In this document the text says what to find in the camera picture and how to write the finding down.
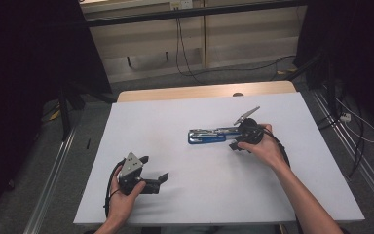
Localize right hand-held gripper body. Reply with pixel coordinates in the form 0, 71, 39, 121
233, 106, 265, 146

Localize black floor cable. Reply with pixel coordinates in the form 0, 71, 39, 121
178, 54, 297, 82

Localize person's right hand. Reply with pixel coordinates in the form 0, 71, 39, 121
238, 123, 290, 172

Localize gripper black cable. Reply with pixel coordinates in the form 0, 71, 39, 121
103, 158, 127, 219
262, 126, 304, 234

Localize person's lap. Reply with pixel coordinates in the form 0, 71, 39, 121
142, 224, 285, 234

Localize blue stapler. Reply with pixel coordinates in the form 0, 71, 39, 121
187, 126, 245, 145

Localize black horizontal bar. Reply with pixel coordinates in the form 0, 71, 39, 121
86, 0, 308, 28

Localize black metal stand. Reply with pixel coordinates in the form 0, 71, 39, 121
284, 48, 339, 122
57, 82, 117, 141

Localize black curtain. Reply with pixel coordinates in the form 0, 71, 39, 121
292, 0, 374, 138
0, 0, 112, 227

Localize aluminium floor rail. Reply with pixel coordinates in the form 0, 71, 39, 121
311, 89, 374, 222
23, 128, 78, 234

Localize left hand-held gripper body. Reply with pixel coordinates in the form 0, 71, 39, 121
118, 152, 147, 196

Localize light wooden table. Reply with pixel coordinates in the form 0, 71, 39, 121
116, 80, 297, 103

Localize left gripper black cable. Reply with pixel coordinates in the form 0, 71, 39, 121
103, 158, 127, 219

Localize white cable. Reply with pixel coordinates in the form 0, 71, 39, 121
335, 97, 374, 144

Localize beige wooden cabinet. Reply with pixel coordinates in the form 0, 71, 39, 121
80, 0, 308, 84

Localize hanging black cables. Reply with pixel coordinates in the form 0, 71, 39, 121
174, 17, 203, 83

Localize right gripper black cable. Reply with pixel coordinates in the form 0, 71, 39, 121
262, 126, 304, 234

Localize white wall socket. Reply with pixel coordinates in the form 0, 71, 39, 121
169, 0, 195, 11

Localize person's left hand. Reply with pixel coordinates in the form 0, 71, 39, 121
108, 165, 147, 224

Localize bundle of black cables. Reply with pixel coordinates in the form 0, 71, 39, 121
317, 97, 367, 179

